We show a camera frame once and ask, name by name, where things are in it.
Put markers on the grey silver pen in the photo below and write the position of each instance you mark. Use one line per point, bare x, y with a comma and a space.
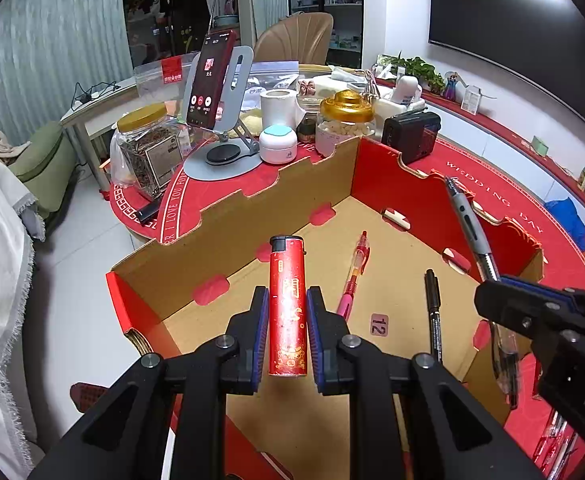
472, 225

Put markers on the white teal humidifier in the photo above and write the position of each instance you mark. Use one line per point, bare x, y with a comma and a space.
277, 150

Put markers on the red-label zip bag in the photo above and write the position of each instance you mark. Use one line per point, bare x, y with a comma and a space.
162, 77

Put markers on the red smartphone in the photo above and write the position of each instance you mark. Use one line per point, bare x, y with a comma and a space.
210, 80

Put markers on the small black device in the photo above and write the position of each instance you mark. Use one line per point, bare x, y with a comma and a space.
150, 212

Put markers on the pink pen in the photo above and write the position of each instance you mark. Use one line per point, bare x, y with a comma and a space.
355, 275

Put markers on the white paper roll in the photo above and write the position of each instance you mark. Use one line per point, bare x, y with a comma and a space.
278, 107

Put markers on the black portable radio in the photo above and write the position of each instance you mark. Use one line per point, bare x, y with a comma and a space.
412, 135

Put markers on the red cardboard box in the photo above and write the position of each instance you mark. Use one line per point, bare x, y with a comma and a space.
297, 195

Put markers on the yellow-lid plastic jar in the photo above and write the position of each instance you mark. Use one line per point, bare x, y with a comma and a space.
147, 155

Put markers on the black marker pen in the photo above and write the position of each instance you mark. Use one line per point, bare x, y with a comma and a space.
435, 310

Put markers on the pink bow ornament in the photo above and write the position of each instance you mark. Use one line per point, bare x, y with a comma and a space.
307, 87

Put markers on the teal basin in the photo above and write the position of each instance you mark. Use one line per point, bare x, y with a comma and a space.
226, 20

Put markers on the small green box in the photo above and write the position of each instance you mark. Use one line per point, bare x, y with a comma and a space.
539, 144

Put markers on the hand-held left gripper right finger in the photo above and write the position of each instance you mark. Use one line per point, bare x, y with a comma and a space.
317, 340

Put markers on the white low cabinet red top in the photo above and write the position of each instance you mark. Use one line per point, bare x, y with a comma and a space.
472, 125

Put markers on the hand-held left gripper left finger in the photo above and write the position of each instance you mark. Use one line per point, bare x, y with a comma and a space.
261, 340

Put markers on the green sofa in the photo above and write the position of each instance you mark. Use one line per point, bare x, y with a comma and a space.
47, 165

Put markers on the gold-lid glass jar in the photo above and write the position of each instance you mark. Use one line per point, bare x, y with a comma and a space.
345, 130

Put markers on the red patterned slipper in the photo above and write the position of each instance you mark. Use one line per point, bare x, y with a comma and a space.
88, 396

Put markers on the red patterned lighter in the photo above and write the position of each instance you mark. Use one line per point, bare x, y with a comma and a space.
287, 310

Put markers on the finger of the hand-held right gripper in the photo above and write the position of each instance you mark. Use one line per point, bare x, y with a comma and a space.
537, 286
512, 310

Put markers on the black television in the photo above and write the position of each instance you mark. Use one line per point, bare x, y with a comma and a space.
497, 35

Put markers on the blue-zip clear bag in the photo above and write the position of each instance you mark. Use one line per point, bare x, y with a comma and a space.
272, 75

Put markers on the grey-green curtain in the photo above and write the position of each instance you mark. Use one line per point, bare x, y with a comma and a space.
47, 35

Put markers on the small blue figurine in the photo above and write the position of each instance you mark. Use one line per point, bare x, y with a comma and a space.
452, 85

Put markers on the grey phone stand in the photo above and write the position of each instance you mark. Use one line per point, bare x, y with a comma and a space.
240, 67

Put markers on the blue bag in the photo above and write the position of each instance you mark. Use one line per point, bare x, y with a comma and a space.
567, 220

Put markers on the green potted plant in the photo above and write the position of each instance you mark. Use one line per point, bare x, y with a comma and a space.
420, 70

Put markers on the pens on table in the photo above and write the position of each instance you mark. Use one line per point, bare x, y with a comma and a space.
552, 435

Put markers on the white bottle blue label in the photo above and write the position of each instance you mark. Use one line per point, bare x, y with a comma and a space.
406, 89

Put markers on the white card box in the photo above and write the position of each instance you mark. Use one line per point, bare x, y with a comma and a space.
471, 99

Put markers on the white side table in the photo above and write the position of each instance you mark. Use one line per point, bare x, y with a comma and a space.
102, 110

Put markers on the beige shell chair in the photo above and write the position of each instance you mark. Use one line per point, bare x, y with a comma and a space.
297, 35

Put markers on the small dark glass jar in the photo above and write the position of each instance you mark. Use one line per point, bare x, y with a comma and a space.
306, 130

